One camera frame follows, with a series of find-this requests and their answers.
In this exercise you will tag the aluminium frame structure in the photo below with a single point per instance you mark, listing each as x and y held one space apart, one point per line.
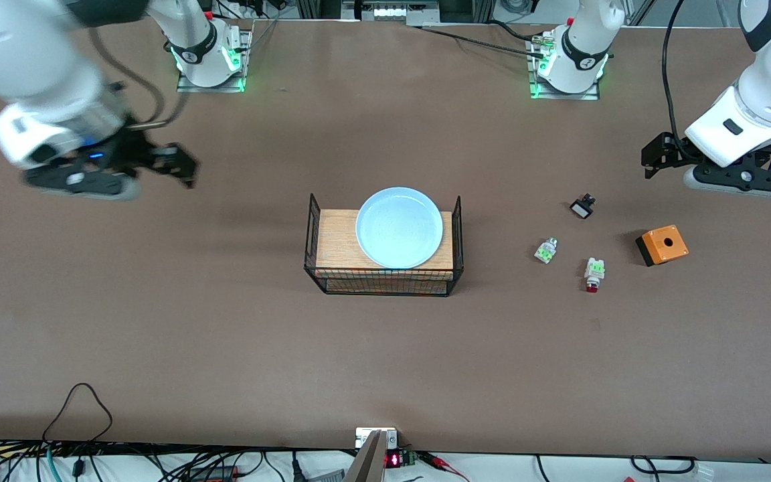
385 12

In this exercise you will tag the red digit display module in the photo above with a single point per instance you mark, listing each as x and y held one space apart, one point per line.
393 460

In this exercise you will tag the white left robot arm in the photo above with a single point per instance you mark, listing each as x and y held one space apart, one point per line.
583 47

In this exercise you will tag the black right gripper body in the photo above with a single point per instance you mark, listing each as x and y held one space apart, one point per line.
132 148

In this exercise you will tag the light blue round plate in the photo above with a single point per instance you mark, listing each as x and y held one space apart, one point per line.
399 227

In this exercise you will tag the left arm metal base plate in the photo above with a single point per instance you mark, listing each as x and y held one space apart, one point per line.
589 96

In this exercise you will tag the red push button switch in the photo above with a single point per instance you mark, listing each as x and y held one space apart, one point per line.
594 271

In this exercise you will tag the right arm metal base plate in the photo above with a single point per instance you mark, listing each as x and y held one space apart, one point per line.
188 87

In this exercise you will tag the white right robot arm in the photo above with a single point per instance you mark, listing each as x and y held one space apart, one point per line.
31 60

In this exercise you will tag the grey angled beam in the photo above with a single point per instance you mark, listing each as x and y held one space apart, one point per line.
367 465

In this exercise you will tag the wooden board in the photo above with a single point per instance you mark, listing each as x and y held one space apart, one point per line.
335 241

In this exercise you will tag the silver metal bracket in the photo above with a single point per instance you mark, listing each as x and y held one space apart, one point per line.
361 436

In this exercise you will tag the orange button enclosure box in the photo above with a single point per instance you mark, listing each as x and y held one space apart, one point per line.
665 244

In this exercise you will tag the red black clip lead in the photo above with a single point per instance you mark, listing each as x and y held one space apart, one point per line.
434 459

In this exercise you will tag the black white push button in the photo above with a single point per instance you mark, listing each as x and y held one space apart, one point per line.
581 209

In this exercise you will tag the green push button switch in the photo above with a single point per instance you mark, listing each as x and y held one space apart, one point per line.
545 252

